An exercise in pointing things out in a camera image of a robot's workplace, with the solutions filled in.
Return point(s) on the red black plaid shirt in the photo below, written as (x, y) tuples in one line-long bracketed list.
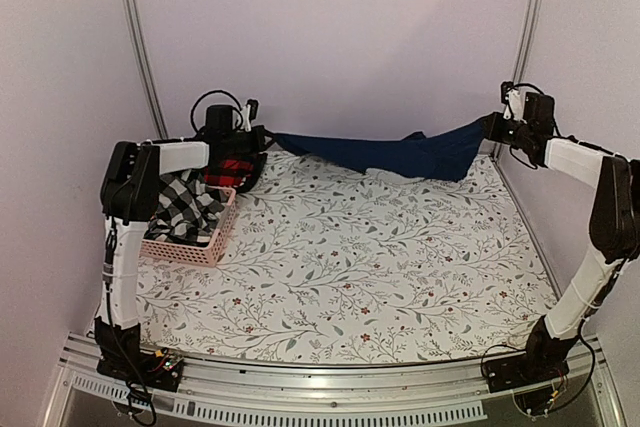
[(231, 173)]

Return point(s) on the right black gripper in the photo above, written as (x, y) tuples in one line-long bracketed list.
[(494, 131)]

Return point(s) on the floral patterned table mat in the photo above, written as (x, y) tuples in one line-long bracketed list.
[(327, 266)]

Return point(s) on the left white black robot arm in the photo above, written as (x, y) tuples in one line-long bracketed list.
[(130, 197)]

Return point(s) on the right aluminium frame post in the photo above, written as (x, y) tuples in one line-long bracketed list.
[(526, 41)]

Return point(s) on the front aluminium rail base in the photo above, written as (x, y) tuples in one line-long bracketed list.
[(216, 391)]

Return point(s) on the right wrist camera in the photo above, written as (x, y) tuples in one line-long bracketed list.
[(512, 100)]

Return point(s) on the aluminium frame post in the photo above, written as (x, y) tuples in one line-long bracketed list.
[(526, 41), (141, 56)]

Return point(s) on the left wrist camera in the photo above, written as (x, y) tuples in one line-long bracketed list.
[(249, 113)]

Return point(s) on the pink plastic laundry basket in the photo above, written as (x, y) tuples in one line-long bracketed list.
[(206, 251)]

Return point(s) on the black white checkered cloth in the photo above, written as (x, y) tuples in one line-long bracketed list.
[(187, 208)]

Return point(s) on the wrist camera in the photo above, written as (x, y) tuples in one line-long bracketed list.
[(512, 100), (249, 113)]

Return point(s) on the navy blue t-shirt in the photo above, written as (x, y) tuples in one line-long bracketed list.
[(445, 157)]

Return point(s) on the left aluminium frame post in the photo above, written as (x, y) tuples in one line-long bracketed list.
[(141, 56)]

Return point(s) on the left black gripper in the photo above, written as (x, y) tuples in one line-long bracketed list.
[(260, 140)]

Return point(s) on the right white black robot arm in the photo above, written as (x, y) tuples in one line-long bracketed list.
[(613, 242)]

